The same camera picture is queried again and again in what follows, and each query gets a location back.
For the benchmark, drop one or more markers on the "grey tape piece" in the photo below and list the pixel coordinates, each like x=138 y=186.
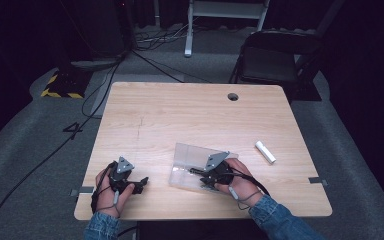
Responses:
x=84 y=190
x=317 y=180

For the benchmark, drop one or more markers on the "person's right hand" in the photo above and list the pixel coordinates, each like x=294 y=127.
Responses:
x=245 y=186

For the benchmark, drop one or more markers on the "dark equipment stand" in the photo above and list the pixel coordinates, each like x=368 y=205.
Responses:
x=96 y=30

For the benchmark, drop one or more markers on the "black yellow striped base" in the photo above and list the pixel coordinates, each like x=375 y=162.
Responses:
x=65 y=86

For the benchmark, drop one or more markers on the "black folding chair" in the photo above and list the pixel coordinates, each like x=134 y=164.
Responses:
x=273 y=60

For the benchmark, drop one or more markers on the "white eraser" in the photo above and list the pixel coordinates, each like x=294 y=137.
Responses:
x=265 y=151

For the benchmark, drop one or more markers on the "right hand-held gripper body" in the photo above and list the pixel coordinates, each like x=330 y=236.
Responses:
x=218 y=166

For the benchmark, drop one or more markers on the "clear plastic pencil case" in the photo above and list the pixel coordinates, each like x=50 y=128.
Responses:
x=188 y=160

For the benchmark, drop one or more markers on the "white metal stand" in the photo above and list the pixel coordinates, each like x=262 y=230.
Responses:
x=225 y=10

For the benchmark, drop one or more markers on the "person's left hand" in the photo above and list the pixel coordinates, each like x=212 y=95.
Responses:
x=108 y=200

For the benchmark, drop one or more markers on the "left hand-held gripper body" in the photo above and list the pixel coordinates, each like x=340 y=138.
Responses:
x=122 y=170

